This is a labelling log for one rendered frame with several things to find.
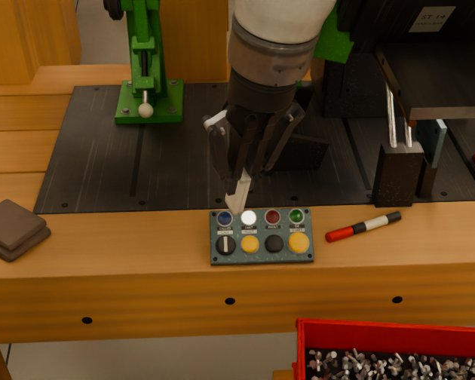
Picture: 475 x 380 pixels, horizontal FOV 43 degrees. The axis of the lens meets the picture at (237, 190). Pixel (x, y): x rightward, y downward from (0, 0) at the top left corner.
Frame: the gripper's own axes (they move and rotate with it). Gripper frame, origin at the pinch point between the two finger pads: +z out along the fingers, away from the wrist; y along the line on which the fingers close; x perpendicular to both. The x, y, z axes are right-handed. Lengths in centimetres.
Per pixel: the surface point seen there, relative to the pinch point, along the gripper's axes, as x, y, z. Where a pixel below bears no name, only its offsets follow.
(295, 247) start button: -6.0, 8.0, 8.5
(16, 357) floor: 49, -32, 119
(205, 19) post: 54, 19, 11
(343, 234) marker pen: -5.2, 17.1, 9.8
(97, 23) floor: 276, 57, 161
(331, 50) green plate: 16.4, 22.2, -7.4
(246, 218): 0.8, 3.3, 8.1
